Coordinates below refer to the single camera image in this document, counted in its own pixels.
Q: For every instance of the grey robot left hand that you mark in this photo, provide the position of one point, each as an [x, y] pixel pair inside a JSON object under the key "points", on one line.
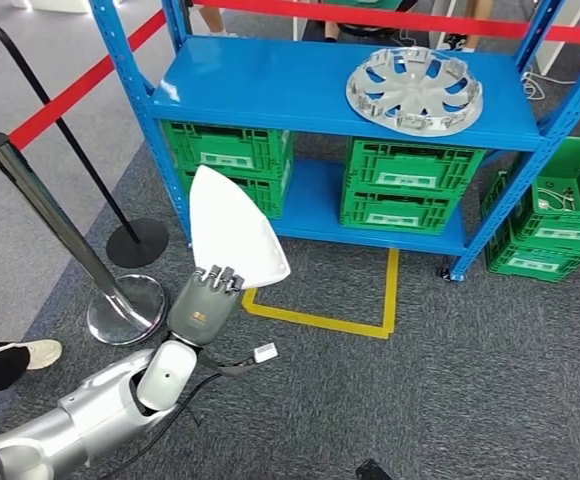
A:
{"points": [[202, 311]]}

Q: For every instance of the white triangular shell part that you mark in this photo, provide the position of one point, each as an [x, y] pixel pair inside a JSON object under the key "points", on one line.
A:
{"points": [[230, 232]]}

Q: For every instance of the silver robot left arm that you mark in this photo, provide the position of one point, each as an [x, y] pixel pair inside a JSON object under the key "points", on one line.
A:
{"points": [[105, 404]]}

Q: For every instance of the blue metal shelf rack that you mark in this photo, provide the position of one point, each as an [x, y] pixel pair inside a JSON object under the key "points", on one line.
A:
{"points": [[280, 86]]}

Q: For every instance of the chrome barrier stanchion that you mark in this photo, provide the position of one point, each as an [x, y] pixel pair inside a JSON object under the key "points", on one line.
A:
{"points": [[125, 311]]}

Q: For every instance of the person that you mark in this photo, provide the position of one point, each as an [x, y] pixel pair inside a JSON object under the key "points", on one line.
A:
{"points": [[0, 364], [477, 16], [365, 5], [214, 16]]}

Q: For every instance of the short red barrier belt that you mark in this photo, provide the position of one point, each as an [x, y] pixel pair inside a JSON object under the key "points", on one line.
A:
{"points": [[85, 83]]}

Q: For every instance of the silver wheel hubcap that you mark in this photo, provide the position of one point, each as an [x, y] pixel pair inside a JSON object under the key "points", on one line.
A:
{"points": [[415, 93]]}

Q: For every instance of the white platform block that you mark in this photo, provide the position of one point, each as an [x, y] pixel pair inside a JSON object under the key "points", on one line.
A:
{"points": [[50, 5]]}

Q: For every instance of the long red barrier belt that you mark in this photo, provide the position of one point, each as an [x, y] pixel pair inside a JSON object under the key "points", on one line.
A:
{"points": [[370, 18]]}

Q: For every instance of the white board panel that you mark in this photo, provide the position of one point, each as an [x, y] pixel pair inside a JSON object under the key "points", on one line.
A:
{"points": [[562, 33]]}

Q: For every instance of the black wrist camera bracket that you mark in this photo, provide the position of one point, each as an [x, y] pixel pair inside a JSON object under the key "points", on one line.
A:
{"points": [[225, 368]]}

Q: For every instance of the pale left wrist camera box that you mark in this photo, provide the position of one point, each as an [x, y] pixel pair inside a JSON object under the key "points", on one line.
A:
{"points": [[265, 353]]}

